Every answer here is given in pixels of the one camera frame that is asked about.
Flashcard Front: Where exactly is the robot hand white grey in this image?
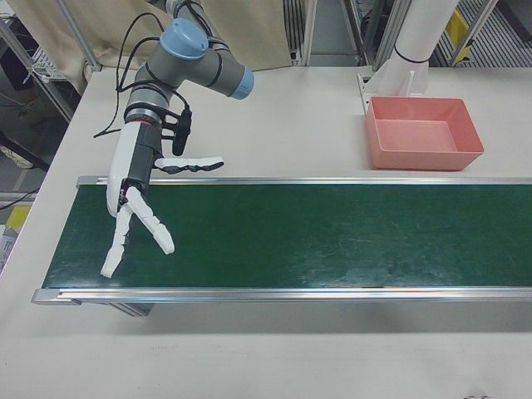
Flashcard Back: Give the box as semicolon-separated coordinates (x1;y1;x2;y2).
101;120;226;278

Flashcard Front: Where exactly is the pink plastic box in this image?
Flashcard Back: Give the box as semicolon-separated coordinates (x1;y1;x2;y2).
364;96;485;171

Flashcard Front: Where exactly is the yellow flat sheet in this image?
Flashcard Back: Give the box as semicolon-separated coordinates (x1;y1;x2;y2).
6;205;32;230

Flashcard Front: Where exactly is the beige fabric curtain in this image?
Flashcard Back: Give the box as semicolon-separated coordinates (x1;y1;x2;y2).
14;0;293;101

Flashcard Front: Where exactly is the slanted aluminium profile bar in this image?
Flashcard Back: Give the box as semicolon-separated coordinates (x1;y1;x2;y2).
57;0;100;71

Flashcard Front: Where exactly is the white cylindrical robot column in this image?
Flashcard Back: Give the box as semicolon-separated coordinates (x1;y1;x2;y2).
393;0;455;64

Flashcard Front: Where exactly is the yellow plastic part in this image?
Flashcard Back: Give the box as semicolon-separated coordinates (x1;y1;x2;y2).
446;10;473;63

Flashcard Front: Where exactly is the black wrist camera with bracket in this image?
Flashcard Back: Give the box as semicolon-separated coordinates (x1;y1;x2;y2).
160;106;194;157

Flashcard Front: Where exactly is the black cable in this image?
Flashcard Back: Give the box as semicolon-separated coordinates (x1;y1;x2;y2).
91;11;167;139

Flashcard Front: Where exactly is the metal wire rack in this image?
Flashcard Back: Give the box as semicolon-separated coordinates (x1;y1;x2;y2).
0;12;78;126

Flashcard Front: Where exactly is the green conveyor belt aluminium frame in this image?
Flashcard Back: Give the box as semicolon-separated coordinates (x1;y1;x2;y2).
32;175;532;319

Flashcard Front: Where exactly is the aluminium profile post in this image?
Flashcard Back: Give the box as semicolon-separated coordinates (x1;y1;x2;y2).
283;0;318;67

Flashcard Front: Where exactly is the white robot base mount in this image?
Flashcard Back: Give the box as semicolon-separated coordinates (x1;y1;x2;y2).
357;57;429;116

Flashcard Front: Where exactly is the aluminium profile frame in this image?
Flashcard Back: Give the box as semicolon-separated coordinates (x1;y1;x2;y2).
348;0;402;71

